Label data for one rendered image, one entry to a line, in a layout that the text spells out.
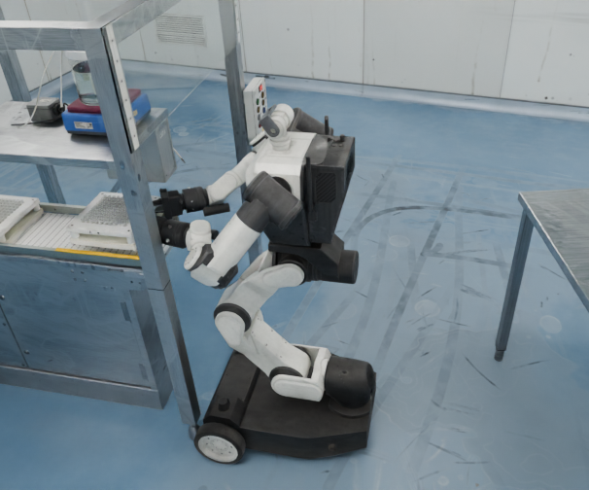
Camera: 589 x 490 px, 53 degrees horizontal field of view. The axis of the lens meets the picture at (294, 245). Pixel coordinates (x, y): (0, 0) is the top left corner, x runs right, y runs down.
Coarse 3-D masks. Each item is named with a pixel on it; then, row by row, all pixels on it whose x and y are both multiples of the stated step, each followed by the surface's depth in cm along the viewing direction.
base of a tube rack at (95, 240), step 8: (160, 216) 215; (72, 240) 203; (80, 240) 202; (88, 240) 201; (96, 240) 200; (104, 240) 200; (112, 240) 200; (120, 240) 200; (120, 248) 199; (128, 248) 198
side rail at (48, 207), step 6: (42, 204) 229; (48, 204) 229; (54, 204) 229; (60, 204) 229; (66, 204) 228; (48, 210) 231; (54, 210) 230; (60, 210) 229; (66, 210) 228; (72, 210) 228; (78, 210) 227; (162, 216) 219
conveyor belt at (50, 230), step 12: (48, 216) 229; (60, 216) 228; (72, 216) 228; (36, 228) 222; (48, 228) 222; (60, 228) 221; (24, 240) 216; (36, 240) 216; (48, 240) 215; (60, 240) 215; (108, 252) 207; (120, 252) 207; (132, 252) 206
